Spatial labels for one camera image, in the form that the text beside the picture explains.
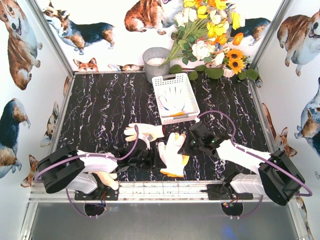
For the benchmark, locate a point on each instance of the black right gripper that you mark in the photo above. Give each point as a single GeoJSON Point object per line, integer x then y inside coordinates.
{"type": "Point", "coordinates": [190, 141]}

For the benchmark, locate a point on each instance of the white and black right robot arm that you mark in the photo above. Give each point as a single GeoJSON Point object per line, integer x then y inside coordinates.
{"type": "Point", "coordinates": [273, 174]}

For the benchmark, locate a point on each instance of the artificial flower bouquet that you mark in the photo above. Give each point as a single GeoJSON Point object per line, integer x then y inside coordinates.
{"type": "Point", "coordinates": [210, 31]}

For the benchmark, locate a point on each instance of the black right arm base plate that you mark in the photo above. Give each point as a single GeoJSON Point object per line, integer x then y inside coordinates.
{"type": "Point", "coordinates": [221, 192]}

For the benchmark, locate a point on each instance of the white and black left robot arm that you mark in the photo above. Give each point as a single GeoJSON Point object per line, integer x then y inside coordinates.
{"type": "Point", "coordinates": [72, 169]}

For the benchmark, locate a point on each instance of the plain white cotton glove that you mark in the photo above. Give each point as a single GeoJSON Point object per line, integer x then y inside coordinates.
{"type": "Point", "coordinates": [156, 131]}

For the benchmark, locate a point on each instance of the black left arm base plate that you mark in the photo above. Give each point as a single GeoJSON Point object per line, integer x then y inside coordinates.
{"type": "Point", "coordinates": [102, 192]}

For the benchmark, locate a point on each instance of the cream leather glove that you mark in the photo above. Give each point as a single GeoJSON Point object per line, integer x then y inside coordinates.
{"type": "Point", "coordinates": [108, 179]}

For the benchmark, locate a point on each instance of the blue dotted white glove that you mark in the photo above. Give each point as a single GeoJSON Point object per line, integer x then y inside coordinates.
{"type": "Point", "coordinates": [173, 102]}

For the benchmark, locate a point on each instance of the white plastic storage basket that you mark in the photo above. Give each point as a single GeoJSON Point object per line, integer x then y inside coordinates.
{"type": "Point", "coordinates": [182, 80]}

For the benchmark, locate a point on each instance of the aluminium front rail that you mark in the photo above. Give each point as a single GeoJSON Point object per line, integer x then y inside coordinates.
{"type": "Point", "coordinates": [135, 192]}

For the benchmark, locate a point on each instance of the grey metal bucket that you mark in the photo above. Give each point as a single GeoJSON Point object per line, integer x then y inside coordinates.
{"type": "Point", "coordinates": [154, 59]}

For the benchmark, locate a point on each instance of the yellow dotted glove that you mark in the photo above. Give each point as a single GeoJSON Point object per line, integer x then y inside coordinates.
{"type": "Point", "coordinates": [174, 162]}

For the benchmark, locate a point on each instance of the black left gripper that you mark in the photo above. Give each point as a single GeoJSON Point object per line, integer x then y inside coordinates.
{"type": "Point", "coordinates": [153, 158]}

